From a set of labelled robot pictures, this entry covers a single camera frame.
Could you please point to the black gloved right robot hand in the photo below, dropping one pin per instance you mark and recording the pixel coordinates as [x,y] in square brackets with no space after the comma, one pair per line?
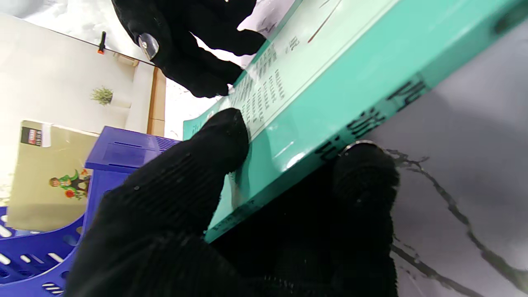
[189,41]

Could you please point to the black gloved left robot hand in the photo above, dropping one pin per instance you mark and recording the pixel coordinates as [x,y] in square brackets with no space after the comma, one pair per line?
[165,231]

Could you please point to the beige and white cover book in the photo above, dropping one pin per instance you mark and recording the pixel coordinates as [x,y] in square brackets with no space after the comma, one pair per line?
[49,177]

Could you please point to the teal cover book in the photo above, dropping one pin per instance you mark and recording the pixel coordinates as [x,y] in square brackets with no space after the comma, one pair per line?
[330,82]

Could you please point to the black clamp with orange tip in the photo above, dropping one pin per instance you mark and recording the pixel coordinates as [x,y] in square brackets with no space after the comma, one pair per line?
[101,43]

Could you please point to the blue perforated plastic file holder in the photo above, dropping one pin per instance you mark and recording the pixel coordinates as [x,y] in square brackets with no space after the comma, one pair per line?
[62,247]

